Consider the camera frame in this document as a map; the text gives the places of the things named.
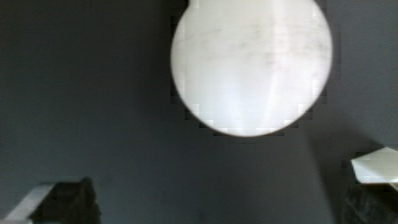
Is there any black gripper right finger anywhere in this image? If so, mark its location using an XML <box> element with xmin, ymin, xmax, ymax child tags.
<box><xmin>341</xmin><ymin>181</ymin><xmax>398</xmax><ymax>224</ymax></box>

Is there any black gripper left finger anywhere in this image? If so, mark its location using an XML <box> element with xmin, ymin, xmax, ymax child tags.
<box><xmin>0</xmin><ymin>176</ymin><xmax>103</xmax><ymax>224</ymax></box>

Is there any white lamp bulb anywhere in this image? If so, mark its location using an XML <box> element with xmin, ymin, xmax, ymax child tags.
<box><xmin>170</xmin><ymin>0</ymin><xmax>332</xmax><ymax>137</ymax></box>

